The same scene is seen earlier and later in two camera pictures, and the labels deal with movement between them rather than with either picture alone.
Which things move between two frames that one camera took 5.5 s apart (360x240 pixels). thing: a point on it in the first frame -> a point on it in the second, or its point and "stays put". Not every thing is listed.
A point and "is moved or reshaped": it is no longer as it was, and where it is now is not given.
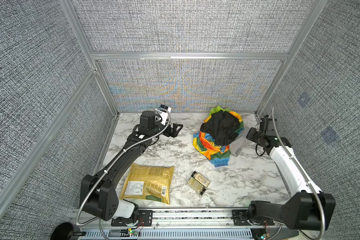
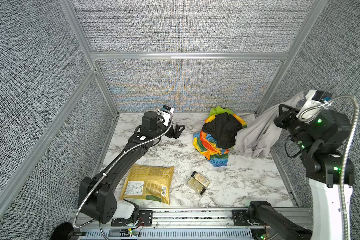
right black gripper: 252,131 -> 284,117
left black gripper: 172,132 stays put
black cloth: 223,126 stays put
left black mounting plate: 145,218 stays put
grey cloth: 236,145 is moved or reshaped
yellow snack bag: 148,182 stays put
